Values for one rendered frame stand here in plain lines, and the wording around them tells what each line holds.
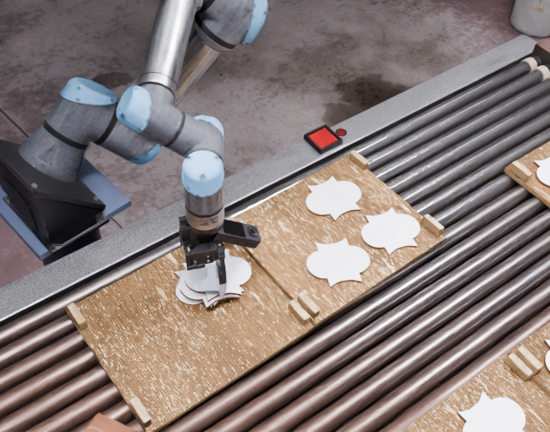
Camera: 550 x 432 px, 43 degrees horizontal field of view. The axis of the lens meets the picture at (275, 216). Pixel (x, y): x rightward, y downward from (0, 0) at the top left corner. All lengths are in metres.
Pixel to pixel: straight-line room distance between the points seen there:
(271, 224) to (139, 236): 0.32
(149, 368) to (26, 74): 2.47
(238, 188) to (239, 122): 1.56
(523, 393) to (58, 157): 1.15
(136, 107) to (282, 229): 0.55
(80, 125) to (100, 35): 2.23
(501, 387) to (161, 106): 0.88
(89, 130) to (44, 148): 0.11
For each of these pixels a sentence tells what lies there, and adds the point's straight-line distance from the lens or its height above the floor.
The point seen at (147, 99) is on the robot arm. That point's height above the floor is 1.40.
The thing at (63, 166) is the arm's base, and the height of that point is 1.03.
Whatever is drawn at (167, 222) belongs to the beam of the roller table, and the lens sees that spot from 1.74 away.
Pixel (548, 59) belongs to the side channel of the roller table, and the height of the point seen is 0.93.
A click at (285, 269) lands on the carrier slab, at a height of 0.94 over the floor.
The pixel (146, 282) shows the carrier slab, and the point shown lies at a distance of 1.61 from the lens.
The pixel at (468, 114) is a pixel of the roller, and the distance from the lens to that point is 2.12.
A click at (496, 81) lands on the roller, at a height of 0.92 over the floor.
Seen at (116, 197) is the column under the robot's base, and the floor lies 0.87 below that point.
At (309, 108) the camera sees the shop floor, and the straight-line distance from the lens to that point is 3.44.
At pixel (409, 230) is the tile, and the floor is 0.94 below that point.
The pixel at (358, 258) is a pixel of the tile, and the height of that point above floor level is 0.94.
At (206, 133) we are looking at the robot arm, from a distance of 1.36.
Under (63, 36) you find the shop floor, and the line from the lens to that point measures 3.96.
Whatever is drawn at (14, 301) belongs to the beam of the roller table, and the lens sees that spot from 1.67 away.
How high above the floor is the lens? 2.25
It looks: 50 degrees down
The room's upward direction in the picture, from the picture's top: 3 degrees clockwise
